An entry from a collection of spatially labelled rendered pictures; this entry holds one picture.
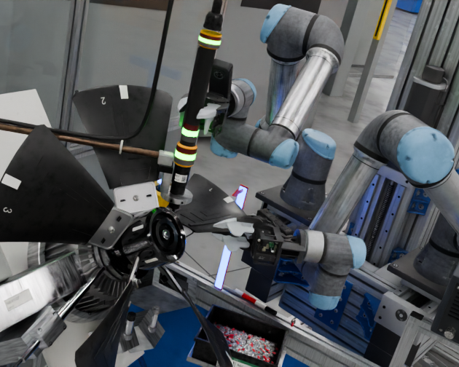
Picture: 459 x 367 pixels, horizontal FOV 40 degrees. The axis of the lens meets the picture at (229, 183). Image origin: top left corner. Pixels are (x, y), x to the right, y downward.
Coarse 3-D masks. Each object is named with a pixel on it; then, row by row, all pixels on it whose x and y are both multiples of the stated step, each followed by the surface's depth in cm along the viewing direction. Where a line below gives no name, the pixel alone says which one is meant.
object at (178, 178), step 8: (216, 0) 122; (216, 8) 123; (208, 16) 123; (216, 16) 123; (208, 24) 123; (216, 24) 123; (176, 168) 135; (184, 168) 135; (176, 176) 136; (184, 176) 136; (176, 184) 136; (184, 184) 137; (176, 192) 137; (176, 208) 139
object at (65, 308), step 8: (96, 272) 131; (80, 288) 126; (88, 288) 127; (72, 296) 124; (80, 296) 125; (64, 304) 122; (72, 304) 122; (64, 312) 120; (32, 344) 114; (40, 344) 115; (24, 352) 112; (32, 352) 113; (24, 360) 111
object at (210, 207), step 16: (192, 176) 163; (192, 192) 158; (208, 192) 160; (224, 192) 164; (192, 208) 151; (208, 208) 153; (224, 208) 157; (240, 208) 162; (192, 224) 144; (208, 224) 148
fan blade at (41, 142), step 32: (32, 160) 112; (64, 160) 116; (0, 192) 109; (32, 192) 113; (64, 192) 117; (96, 192) 121; (0, 224) 111; (32, 224) 115; (64, 224) 120; (96, 224) 124
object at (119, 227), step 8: (112, 208) 125; (112, 216) 126; (128, 216) 128; (104, 224) 126; (112, 224) 127; (120, 224) 128; (128, 224) 129; (96, 232) 126; (104, 232) 127; (120, 232) 129; (96, 240) 127; (112, 240) 129; (104, 248) 129
